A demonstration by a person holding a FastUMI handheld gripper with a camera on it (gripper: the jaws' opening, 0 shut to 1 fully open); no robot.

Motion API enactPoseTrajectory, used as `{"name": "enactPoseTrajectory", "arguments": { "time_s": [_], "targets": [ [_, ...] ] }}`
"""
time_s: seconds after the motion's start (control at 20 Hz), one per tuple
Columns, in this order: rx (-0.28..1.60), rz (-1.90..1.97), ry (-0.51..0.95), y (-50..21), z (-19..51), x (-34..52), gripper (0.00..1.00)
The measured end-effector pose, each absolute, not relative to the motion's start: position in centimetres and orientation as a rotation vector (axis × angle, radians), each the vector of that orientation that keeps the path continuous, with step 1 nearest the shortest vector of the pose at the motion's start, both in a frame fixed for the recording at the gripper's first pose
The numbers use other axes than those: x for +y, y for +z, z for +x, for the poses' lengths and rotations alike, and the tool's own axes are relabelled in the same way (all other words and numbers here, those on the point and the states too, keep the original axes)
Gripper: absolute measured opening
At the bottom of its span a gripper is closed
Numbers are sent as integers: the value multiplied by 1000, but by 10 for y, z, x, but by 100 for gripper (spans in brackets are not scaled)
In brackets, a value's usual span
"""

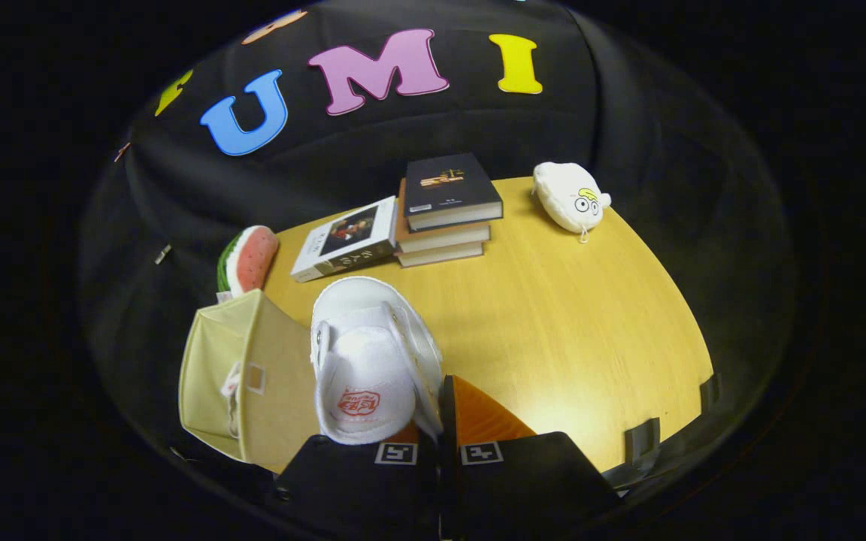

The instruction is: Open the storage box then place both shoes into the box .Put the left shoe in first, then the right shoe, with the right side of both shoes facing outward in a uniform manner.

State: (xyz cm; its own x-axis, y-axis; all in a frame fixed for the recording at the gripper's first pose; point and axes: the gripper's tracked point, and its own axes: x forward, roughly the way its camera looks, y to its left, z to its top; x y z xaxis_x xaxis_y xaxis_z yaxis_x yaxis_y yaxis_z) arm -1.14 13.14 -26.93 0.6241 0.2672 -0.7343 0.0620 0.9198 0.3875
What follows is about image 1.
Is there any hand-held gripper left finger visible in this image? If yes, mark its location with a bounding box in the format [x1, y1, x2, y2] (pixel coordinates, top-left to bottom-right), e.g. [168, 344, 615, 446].
[275, 425, 441, 541]

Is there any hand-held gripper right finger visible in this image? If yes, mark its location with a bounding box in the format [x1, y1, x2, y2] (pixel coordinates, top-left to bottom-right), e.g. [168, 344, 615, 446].
[441, 374, 622, 541]

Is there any beige fabric storage box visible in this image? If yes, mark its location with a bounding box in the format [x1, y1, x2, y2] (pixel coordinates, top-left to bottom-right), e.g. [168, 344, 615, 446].
[178, 289, 321, 474]

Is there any thin brown book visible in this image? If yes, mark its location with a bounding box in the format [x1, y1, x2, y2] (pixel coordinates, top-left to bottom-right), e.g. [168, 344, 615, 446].
[397, 240, 485, 268]

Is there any white book with portrait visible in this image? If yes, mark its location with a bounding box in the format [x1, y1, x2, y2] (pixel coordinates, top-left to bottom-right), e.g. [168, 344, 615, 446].
[290, 196, 400, 283]

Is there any watermelon slice plush toy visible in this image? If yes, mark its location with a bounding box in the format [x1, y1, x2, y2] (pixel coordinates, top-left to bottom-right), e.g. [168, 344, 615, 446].
[216, 225, 280, 298]

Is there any brown cover book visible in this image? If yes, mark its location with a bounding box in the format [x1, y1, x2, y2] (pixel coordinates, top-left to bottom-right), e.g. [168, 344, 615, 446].
[394, 179, 492, 255]

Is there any white plush toy with eyes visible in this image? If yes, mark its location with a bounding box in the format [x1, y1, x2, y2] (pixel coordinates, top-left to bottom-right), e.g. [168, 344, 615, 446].
[532, 162, 613, 243]

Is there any black hardcover book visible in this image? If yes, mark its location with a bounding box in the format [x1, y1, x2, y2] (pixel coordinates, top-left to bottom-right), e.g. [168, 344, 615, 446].
[403, 153, 504, 232]

